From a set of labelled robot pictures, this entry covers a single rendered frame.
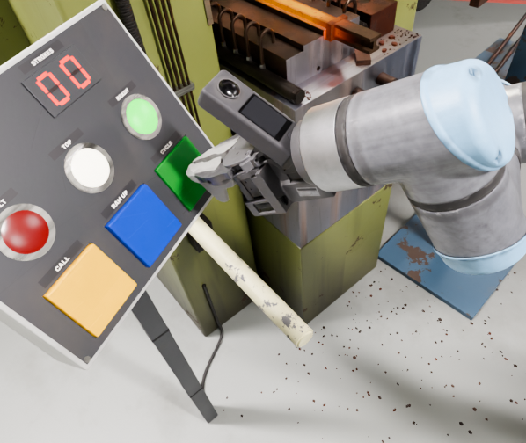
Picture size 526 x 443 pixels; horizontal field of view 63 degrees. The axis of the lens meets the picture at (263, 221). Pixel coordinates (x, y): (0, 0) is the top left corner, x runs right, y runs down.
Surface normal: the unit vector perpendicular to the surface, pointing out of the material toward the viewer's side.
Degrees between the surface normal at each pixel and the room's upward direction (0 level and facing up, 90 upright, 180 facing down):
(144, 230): 60
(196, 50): 90
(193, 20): 90
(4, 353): 0
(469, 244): 88
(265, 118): 31
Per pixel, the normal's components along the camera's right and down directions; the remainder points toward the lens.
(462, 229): -0.29, 0.73
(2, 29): 0.63, 0.55
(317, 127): -0.67, -0.23
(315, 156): -0.64, 0.30
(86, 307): 0.73, -0.07
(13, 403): -0.09, -0.64
